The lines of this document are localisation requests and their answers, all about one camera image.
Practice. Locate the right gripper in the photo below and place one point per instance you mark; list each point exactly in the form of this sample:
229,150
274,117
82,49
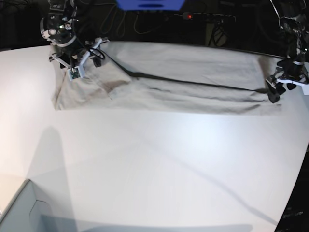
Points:
69,50

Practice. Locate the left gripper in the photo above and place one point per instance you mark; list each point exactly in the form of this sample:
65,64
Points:
292,70

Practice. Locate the grey t-shirt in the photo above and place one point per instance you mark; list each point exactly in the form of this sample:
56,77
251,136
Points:
172,78

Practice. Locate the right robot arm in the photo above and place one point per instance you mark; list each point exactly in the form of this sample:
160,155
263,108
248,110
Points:
71,34

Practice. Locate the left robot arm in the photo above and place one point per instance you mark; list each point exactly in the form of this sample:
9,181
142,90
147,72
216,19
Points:
292,20

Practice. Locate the blue box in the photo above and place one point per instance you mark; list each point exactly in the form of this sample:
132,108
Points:
139,5

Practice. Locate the black power strip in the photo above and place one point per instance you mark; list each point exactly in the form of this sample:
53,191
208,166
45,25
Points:
210,18

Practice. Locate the white bin at corner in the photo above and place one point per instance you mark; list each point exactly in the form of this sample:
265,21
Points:
33,210

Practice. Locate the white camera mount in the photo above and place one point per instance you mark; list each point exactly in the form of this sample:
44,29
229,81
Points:
93,50
276,78

